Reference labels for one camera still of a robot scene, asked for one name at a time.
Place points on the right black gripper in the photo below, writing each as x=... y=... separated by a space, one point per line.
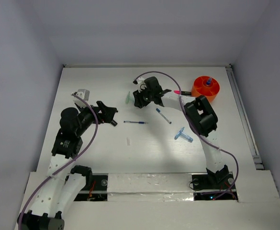
x=138 y=100

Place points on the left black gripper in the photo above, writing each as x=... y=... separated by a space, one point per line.
x=106 y=112

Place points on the green translucent pen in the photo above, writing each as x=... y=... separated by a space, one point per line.
x=129 y=98

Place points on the light blue translucent pen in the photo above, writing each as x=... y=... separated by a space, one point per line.
x=183 y=135

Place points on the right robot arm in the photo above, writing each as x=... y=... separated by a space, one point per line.
x=202 y=120

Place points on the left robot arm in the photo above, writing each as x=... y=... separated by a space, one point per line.
x=49 y=203

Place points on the orange black highlighter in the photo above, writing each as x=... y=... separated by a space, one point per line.
x=114 y=123

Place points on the blue capped white marker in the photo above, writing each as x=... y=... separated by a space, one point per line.
x=158 y=110

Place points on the pink black highlighter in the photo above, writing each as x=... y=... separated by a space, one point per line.
x=185 y=93

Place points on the blue ballpoint pen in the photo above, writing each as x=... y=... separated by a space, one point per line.
x=135 y=122

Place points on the clear pen cap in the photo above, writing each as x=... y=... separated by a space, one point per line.
x=128 y=141

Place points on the orange round compartment container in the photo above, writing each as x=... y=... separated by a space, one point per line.
x=199 y=88

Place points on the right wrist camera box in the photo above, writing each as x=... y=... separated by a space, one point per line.
x=139 y=81

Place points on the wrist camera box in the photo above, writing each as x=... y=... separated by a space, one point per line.
x=139 y=81
x=83 y=94

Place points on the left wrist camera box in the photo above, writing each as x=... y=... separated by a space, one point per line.
x=83 y=94

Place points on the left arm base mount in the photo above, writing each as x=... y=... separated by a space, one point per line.
x=97 y=191

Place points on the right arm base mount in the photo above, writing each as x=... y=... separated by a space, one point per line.
x=205 y=187

